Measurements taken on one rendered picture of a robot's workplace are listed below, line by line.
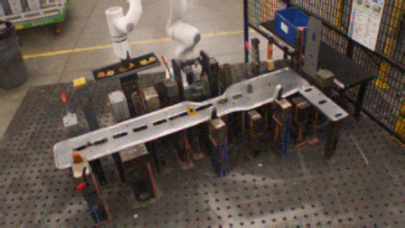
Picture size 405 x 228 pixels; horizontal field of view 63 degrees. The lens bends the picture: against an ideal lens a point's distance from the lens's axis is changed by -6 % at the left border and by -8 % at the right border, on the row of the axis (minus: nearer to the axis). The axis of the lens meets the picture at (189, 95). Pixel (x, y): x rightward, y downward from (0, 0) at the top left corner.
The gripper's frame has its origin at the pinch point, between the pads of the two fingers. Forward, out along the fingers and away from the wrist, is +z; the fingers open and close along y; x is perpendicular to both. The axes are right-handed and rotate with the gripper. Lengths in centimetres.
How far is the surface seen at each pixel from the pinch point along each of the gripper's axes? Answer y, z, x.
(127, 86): 1.7, 12.2, -3.2
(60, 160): 19, 18, -55
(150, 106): 21.5, 16.2, -2.5
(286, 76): 56, 18, 67
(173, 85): 22.5, 10.9, 12.9
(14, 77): -254, 105, -21
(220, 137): 61, 20, 8
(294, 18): 25, 11, 121
